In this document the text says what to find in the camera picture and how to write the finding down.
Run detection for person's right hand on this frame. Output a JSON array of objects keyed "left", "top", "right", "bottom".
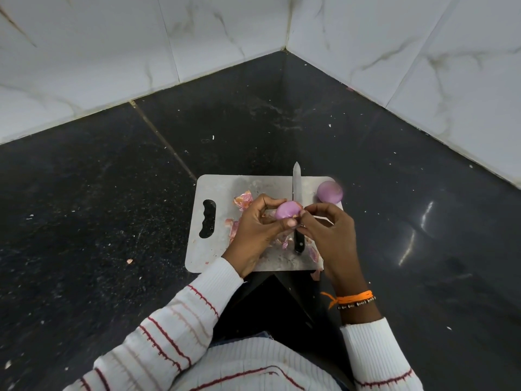
[{"left": 296, "top": 202, "right": 365, "bottom": 298}]

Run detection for person's left hand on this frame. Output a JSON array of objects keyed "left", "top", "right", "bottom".
[{"left": 221, "top": 194, "right": 300, "bottom": 280}]

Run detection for purple onion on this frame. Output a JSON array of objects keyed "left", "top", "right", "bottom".
[
  {"left": 275, "top": 200, "right": 304, "bottom": 220},
  {"left": 316, "top": 180, "right": 344, "bottom": 205}
]

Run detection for black handled kitchen knife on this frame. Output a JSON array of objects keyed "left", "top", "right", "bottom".
[{"left": 292, "top": 161, "right": 306, "bottom": 255}]

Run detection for person's left forearm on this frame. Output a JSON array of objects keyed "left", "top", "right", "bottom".
[{"left": 63, "top": 257, "right": 245, "bottom": 391}]

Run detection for person's right forearm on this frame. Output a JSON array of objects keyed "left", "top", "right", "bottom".
[{"left": 336, "top": 299, "right": 424, "bottom": 391}]

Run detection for steel cutting board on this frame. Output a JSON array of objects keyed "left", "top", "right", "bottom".
[{"left": 185, "top": 174, "right": 345, "bottom": 274}]

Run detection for orange thread wristband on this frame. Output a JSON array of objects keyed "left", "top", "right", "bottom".
[{"left": 320, "top": 290, "right": 374, "bottom": 311}]

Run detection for blue denim trousers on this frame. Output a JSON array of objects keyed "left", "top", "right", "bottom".
[{"left": 209, "top": 331, "right": 274, "bottom": 348}]

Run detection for white red striped sweater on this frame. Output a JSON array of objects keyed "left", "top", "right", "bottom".
[{"left": 170, "top": 337, "right": 347, "bottom": 391}]

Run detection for beaded bracelet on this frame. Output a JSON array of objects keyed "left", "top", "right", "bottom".
[{"left": 336, "top": 296, "right": 377, "bottom": 311}]

